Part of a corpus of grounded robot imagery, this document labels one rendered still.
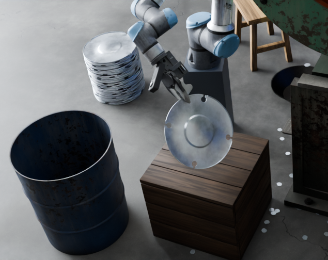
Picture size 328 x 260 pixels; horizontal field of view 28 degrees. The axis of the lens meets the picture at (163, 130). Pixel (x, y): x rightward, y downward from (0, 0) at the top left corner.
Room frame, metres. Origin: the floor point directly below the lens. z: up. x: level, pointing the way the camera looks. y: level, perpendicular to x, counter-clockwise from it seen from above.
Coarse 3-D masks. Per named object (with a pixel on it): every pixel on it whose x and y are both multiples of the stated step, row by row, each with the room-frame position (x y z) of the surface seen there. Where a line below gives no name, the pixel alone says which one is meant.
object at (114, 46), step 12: (96, 36) 3.06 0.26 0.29; (108, 36) 3.04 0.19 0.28; (120, 36) 3.02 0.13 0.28; (84, 48) 2.97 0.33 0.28; (96, 48) 2.94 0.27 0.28; (108, 48) 2.91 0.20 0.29; (120, 48) 2.90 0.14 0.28; (132, 48) 2.87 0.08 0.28; (96, 60) 2.83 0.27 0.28; (108, 60) 2.81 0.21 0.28
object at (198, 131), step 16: (192, 96) 1.97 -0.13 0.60; (208, 96) 1.98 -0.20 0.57; (176, 112) 1.91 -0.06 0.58; (192, 112) 1.93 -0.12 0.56; (208, 112) 1.94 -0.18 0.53; (224, 112) 1.95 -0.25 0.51; (176, 128) 1.87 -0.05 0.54; (192, 128) 1.88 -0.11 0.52; (208, 128) 1.89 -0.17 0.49; (224, 128) 1.90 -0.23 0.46; (176, 144) 1.83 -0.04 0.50; (192, 144) 1.84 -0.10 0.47; (208, 144) 1.85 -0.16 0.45; (224, 144) 1.86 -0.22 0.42; (192, 160) 1.80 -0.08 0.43; (208, 160) 1.81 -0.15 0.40
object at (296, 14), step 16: (256, 0) 1.74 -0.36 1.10; (272, 0) 1.71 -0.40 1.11; (288, 0) 1.68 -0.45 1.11; (304, 0) 1.66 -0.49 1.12; (272, 16) 1.72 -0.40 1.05; (288, 16) 1.68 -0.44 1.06; (304, 16) 1.66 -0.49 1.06; (320, 16) 1.63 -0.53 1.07; (288, 32) 1.69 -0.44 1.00; (304, 32) 1.66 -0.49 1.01; (320, 32) 1.63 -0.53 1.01; (320, 48) 1.63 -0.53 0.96
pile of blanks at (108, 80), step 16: (96, 64) 2.81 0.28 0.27; (112, 64) 2.79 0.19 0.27; (128, 64) 2.81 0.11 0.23; (96, 80) 2.83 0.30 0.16; (112, 80) 2.80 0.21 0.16; (128, 80) 2.80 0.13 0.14; (144, 80) 2.94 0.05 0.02; (96, 96) 2.89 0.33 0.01; (112, 96) 2.79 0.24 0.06; (128, 96) 2.79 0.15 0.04
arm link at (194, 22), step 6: (198, 12) 2.45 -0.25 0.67; (204, 12) 2.43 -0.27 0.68; (192, 18) 2.41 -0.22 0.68; (198, 18) 2.39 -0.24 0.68; (204, 18) 2.38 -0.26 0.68; (210, 18) 2.37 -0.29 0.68; (186, 24) 2.40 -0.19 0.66; (192, 24) 2.36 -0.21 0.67; (198, 24) 2.35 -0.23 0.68; (204, 24) 2.35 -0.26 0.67; (192, 30) 2.36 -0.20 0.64; (198, 30) 2.34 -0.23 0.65; (192, 36) 2.36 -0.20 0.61; (198, 36) 2.33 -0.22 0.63; (192, 42) 2.37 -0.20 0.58; (198, 42) 2.33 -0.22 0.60; (198, 48) 2.35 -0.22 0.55; (204, 48) 2.35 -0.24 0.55
